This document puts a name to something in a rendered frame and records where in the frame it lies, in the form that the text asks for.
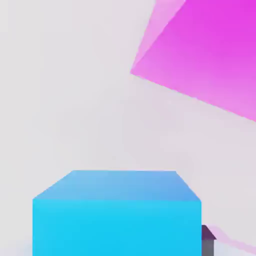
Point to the small blue cube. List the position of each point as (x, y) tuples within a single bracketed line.
[(117, 224)]

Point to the large magenta box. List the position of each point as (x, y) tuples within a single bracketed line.
[(204, 56)]

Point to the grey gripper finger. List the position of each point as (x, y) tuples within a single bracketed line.
[(208, 243)]

